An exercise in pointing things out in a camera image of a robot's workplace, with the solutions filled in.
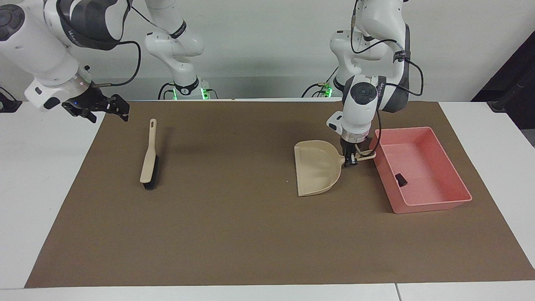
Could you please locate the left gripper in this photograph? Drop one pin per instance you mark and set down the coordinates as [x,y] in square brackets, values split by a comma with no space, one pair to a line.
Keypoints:
[350,146]

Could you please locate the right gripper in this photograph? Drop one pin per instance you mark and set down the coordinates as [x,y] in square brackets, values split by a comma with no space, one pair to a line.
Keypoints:
[92,100]

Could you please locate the beige plastic dustpan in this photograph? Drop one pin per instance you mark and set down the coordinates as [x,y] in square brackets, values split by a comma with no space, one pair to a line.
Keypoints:
[315,169]

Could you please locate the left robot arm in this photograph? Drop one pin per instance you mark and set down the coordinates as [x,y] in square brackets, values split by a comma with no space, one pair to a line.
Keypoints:
[363,104]

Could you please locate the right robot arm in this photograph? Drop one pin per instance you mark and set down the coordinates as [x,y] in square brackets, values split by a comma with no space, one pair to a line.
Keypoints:
[37,46]

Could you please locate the small black e-waste piece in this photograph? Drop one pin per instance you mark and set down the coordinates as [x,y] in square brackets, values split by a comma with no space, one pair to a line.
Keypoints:
[401,179]

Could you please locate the pink plastic bin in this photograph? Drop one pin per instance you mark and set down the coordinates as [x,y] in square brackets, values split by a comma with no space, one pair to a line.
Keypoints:
[422,200]

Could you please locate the beige hand brush black bristles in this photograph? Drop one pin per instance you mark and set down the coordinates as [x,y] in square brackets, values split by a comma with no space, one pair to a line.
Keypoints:
[148,161]

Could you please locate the black stand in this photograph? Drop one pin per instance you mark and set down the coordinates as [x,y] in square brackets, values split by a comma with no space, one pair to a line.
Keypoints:
[514,83]
[7,102]

